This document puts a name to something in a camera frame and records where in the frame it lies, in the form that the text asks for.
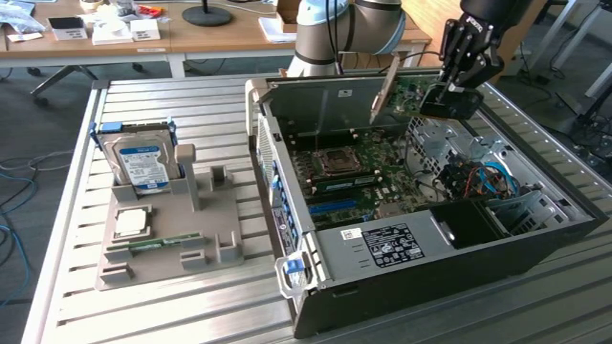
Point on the Nvidia graphics card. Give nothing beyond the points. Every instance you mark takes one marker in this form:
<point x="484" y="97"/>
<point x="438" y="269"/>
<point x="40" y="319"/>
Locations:
<point x="407" y="93"/>

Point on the grey parts rack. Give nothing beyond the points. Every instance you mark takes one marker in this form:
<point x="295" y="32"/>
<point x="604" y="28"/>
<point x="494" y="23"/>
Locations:
<point x="167" y="222"/>

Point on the clear plastic bag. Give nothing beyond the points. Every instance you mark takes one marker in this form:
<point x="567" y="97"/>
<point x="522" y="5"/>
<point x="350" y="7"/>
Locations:
<point x="19" y="18"/>

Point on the black open PC case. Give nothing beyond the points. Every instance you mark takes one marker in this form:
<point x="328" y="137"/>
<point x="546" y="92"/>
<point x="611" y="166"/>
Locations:
<point x="430" y="286"/>

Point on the black lamp base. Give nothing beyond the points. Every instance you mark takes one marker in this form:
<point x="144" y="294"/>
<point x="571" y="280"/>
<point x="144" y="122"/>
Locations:
<point x="207" y="16"/>

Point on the blue expansion slot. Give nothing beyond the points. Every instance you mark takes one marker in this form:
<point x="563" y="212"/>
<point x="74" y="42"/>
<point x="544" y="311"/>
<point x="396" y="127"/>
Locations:
<point x="335" y="207"/>

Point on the white table frame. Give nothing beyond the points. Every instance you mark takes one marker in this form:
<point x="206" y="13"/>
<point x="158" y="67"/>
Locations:
<point x="579" y="36"/>

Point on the orange small item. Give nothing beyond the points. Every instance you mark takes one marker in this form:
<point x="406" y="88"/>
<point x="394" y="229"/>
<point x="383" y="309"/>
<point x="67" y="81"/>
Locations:
<point x="151" y="11"/>

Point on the silver chipset heatsink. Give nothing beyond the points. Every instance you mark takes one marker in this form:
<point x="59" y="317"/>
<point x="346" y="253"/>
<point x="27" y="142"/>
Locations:
<point x="391" y="211"/>

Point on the hard disk with blue caddy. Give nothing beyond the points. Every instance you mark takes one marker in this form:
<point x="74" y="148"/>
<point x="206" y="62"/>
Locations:
<point x="139" y="161"/>

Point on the silver CPU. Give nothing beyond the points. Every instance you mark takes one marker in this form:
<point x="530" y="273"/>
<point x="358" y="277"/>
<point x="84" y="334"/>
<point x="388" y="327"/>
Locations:
<point x="131" y="222"/>

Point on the metal disk bay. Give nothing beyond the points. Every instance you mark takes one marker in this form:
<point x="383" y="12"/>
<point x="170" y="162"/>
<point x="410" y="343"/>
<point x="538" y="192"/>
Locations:
<point x="526" y="211"/>

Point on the CPU socket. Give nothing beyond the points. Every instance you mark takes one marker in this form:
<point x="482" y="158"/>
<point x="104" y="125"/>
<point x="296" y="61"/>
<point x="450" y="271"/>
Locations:
<point x="336" y="161"/>

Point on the white paper stack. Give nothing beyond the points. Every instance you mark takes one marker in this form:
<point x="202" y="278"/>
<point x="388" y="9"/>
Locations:
<point x="275" y="30"/>

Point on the green motherboard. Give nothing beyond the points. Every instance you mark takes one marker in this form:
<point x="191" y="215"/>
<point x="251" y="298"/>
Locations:
<point x="396" y="186"/>

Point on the flat white box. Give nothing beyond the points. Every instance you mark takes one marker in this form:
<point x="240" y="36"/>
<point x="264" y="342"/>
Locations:
<point x="112" y="34"/>

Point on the white box with black top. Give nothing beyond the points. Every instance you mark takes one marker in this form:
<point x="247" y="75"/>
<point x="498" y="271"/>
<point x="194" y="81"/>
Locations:
<point x="68" y="28"/>

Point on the black desk leg with castors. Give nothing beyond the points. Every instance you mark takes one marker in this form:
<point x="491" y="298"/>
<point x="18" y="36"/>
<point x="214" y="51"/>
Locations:
<point x="58" y="79"/>

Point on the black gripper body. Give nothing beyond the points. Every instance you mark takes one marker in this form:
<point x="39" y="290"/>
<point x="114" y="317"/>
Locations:
<point x="502" y="10"/>

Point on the brown cardboard box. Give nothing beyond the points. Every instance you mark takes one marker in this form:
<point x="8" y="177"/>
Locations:
<point x="287" y="12"/>

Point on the grey power supply unit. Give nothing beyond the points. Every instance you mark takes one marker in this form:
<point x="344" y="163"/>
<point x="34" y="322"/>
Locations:
<point x="344" y="258"/>

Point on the wooden desk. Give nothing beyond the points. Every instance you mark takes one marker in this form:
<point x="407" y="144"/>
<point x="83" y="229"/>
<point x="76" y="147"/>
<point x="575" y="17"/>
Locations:
<point x="215" y="36"/>
<point x="72" y="48"/>

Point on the white paper label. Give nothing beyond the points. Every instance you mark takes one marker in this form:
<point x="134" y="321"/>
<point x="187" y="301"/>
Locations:
<point x="24" y="37"/>

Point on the small white box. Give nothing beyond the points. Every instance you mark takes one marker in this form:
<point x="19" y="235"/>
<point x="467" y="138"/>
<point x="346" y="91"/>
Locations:
<point x="144" y="30"/>

